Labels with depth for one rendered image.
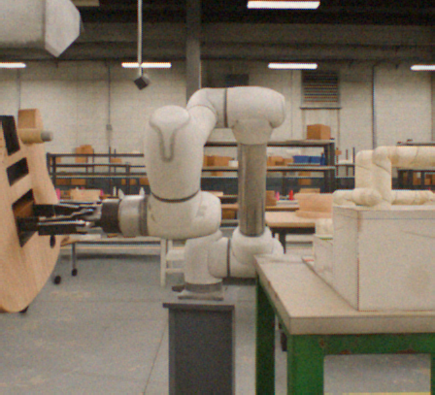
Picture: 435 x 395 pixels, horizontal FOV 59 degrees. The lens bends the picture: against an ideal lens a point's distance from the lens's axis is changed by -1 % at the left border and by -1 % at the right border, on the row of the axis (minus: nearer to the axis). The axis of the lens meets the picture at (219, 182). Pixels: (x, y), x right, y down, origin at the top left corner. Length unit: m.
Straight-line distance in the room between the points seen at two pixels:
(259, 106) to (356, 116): 11.64
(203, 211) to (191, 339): 0.86
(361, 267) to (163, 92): 11.71
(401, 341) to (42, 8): 0.85
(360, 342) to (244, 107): 0.78
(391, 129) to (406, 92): 1.26
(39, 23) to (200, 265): 1.05
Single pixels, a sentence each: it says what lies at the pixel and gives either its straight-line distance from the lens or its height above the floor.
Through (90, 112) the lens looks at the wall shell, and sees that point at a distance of 12.61.
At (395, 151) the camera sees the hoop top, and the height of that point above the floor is 1.20.
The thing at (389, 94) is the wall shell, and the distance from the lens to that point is 13.38.
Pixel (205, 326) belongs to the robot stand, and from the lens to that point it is 1.55.
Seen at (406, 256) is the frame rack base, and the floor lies 1.02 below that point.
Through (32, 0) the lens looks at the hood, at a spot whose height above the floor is 1.47.
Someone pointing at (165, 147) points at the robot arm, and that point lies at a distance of 0.70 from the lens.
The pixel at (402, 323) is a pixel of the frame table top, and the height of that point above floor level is 0.92.
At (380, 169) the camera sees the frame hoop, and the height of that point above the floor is 1.17.
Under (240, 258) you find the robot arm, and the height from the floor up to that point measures 0.86.
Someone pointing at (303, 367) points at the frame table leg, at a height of 0.84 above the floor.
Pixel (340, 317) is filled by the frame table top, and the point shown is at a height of 0.93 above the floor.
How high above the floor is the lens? 1.14
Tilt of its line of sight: 1 degrees up
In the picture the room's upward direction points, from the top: straight up
